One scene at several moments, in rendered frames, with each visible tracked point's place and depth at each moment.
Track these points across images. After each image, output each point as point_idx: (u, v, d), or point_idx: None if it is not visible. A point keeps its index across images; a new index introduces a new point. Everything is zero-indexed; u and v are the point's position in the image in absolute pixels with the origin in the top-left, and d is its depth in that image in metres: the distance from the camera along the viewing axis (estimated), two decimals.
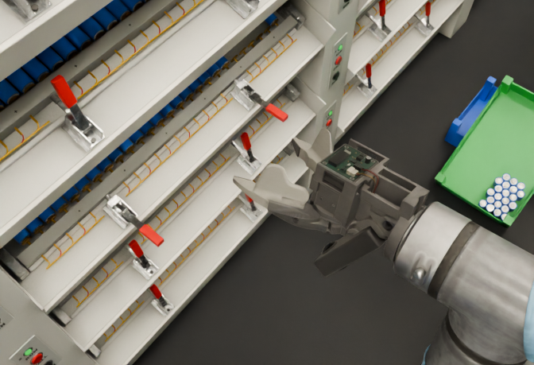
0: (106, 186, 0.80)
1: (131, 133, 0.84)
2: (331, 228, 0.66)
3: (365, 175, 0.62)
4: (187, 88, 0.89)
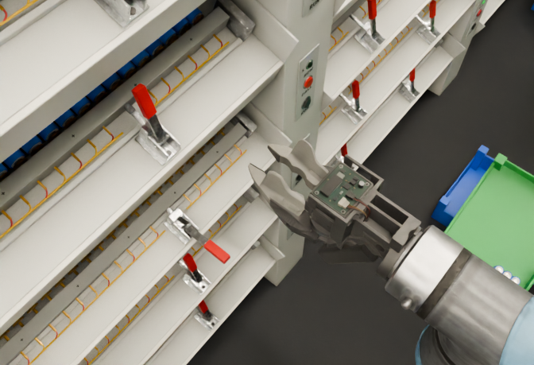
0: None
1: None
2: (327, 244, 0.68)
3: (357, 208, 0.63)
4: None
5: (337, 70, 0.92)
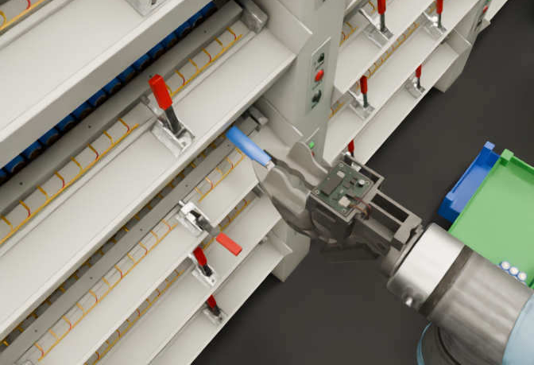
0: (11, 354, 0.65)
1: None
2: (329, 243, 0.68)
3: (357, 207, 0.63)
4: None
5: (346, 64, 0.92)
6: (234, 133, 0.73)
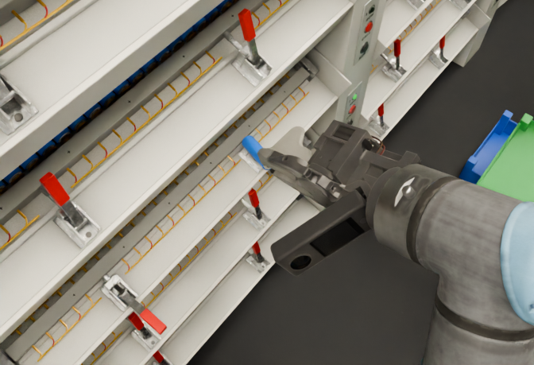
0: (103, 265, 0.73)
1: None
2: (320, 176, 0.62)
3: (375, 138, 0.64)
4: None
5: (385, 24, 1.01)
6: None
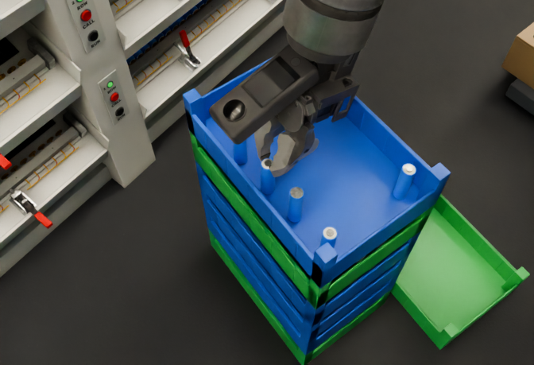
0: None
1: None
2: None
3: None
4: None
5: None
6: None
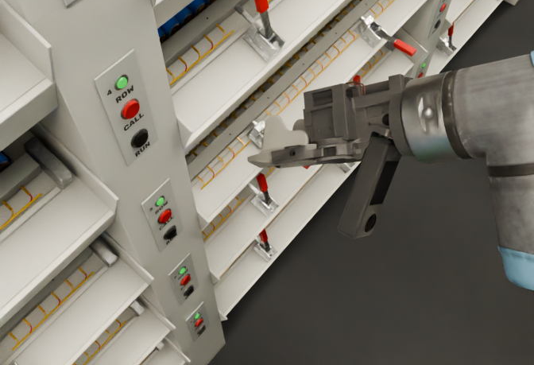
0: (253, 112, 0.82)
1: None
2: (336, 147, 0.63)
3: (350, 83, 0.65)
4: None
5: None
6: None
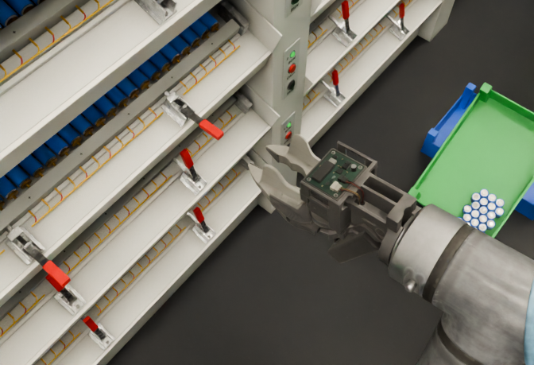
0: (6, 216, 0.70)
1: (40, 154, 0.74)
2: (328, 235, 0.66)
3: (349, 190, 0.61)
4: (110, 102, 0.78)
5: None
6: None
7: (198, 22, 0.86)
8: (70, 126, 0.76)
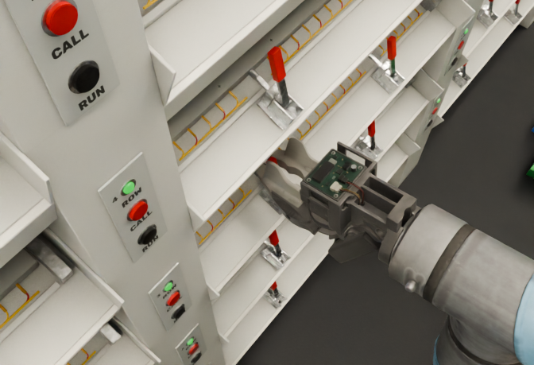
0: None
1: None
2: (329, 235, 0.66)
3: (349, 191, 0.61)
4: None
5: None
6: None
7: None
8: None
